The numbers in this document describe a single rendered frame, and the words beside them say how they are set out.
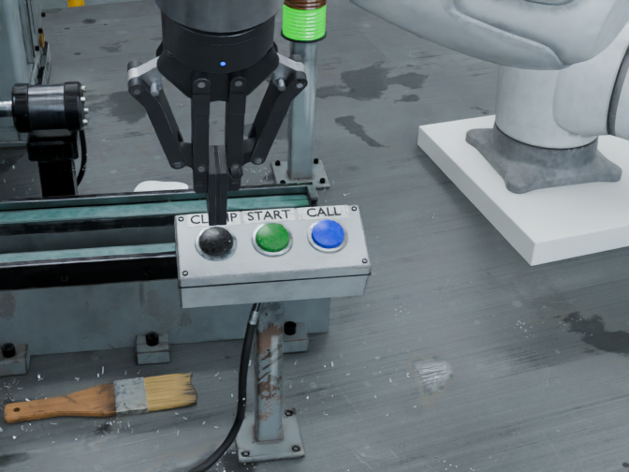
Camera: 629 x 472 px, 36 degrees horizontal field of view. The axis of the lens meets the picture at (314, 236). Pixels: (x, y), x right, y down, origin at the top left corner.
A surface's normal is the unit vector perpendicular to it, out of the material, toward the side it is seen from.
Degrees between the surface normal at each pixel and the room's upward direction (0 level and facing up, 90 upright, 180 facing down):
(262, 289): 111
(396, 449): 0
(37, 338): 90
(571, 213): 1
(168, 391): 2
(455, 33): 121
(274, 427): 90
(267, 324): 90
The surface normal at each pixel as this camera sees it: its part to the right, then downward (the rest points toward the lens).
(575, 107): -0.45, 0.54
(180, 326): 0.16, 0.55
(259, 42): 0.74, 0.58
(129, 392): 0.04, -0.83
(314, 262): 0.09, -0.58
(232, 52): 0.31, 0.79
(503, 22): -0.32, 0.73
